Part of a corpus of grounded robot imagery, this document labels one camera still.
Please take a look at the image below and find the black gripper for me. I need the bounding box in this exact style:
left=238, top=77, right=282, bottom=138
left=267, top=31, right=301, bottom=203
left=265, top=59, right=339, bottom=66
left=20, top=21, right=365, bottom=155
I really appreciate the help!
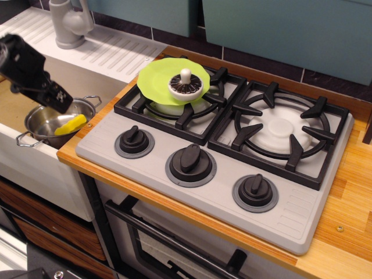
left=1, top=34, right=73, bottom=113

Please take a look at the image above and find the yellow toy fry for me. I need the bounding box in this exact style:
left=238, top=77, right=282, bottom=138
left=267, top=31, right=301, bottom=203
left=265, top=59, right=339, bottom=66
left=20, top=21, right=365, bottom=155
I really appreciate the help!
left=54, top=114, right=87, bottom=135

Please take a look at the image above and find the white brown toy mushroom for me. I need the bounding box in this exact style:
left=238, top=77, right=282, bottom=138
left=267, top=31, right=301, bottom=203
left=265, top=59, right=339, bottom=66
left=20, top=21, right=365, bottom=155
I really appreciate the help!
left=168, top=68, right=204, bottom=102

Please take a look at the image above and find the stainless steel pot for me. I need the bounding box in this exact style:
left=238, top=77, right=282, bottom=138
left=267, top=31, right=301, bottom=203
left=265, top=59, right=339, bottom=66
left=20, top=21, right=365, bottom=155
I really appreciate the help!
left=16, top=95, right=102, bottom=149

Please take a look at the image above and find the lime green plastic plate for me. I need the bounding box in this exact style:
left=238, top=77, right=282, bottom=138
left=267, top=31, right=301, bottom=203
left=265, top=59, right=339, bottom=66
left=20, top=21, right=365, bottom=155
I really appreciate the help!
left=137, top=58, right=210, bottom=105

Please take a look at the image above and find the grey toy faucet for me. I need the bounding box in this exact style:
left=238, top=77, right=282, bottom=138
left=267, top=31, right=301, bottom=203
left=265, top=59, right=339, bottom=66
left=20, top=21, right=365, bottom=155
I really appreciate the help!
left=49, top=0, right=94, bottom=49

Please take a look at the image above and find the black left stove knob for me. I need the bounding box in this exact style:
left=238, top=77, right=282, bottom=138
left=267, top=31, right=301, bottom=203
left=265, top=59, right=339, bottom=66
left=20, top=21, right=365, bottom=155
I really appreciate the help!
left=115, top=125, right=155, bottom=159

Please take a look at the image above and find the black stove knob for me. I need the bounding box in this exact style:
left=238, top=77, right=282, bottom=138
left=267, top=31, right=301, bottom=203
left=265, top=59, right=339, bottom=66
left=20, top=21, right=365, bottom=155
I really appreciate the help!
left=165, top=144, right=217, bottom=188
left=232, top=174, right=279, bottom=213
left=115, top=125, right=155, bottom=159

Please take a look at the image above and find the white left burner cap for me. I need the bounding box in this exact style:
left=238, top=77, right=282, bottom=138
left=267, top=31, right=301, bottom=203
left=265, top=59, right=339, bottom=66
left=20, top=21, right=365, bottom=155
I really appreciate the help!
left=151, top=98, right=214, bottom=116

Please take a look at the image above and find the white burner cap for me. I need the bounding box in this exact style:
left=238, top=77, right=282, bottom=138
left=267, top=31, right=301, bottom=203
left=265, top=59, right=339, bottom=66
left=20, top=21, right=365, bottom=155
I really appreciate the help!
left=249, top=107, right=312, bottom=154
left=151, top=98, right=214, bottom=116

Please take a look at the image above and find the wooden drawer front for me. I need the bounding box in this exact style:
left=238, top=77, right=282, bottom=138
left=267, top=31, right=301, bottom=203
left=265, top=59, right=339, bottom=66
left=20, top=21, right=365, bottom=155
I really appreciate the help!
left=1, top=177, right=106, bottom=261

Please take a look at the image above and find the black middle stove knob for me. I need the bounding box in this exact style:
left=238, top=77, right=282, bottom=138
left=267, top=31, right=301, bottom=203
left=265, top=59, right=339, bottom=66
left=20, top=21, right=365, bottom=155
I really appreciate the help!
left=165, top=144, right=217, bottom=188

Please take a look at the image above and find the toy oven door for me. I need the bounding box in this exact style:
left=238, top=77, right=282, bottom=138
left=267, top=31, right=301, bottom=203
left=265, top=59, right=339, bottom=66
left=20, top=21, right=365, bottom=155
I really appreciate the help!
left=97, top=182, right=287, bottom=278

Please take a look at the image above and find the black right burner grate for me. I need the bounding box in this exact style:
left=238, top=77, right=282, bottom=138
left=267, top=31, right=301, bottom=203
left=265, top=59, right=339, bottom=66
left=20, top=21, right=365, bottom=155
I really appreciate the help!
left=208, top=81, right=352, bottom=190

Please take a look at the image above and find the black right stove knob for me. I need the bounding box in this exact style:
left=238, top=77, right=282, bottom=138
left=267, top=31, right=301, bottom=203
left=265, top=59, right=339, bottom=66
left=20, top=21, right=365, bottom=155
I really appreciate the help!
left=232, top=174, right=279, bottom=213

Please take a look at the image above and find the white right burner cap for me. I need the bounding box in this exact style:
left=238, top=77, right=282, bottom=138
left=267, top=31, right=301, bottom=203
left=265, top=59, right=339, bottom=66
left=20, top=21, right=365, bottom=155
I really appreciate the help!
left=249, top=107, right=312, bottom=154

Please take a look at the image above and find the grey toy stove top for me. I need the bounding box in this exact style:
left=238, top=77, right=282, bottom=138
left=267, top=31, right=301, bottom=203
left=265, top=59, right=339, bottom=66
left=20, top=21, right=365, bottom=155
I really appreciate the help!
left=75, top=55, right=355, bottom=256

